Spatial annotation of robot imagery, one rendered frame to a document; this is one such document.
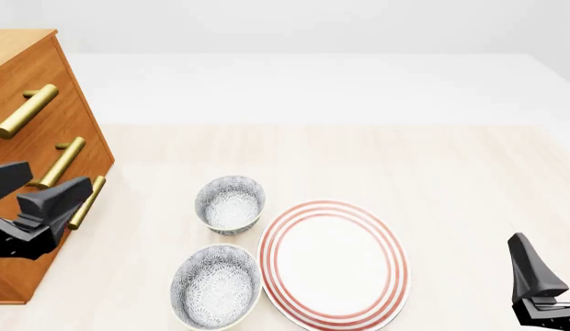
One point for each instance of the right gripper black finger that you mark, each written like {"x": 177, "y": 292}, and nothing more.
{"x": 531, "y": 269}

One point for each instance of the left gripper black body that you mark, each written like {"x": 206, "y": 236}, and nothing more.
{"x": 18, "y": 241}

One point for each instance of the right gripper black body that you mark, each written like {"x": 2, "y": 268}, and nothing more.
{"x": 549, "y": 312}

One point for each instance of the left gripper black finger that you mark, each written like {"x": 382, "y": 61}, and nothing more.
{"x": 9, "y": 177}
{"x": 60, "y": 200}

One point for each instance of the grey patterned bowl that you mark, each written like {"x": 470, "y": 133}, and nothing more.
{"x": 216, "y": 286}
{"x": 230, "y": 207}

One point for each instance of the wooden cabinet drawer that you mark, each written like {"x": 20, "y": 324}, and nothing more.
{"x": 76, "y": 117}
{"x": 89, "y": 165}
{"x": 37, "y": 69}

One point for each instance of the wooden cabinet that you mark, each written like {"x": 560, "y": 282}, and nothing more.
{"x": 18, "y": 45}

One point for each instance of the white plate with red rings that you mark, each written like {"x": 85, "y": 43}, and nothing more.
{"x": 333, "y": 265}

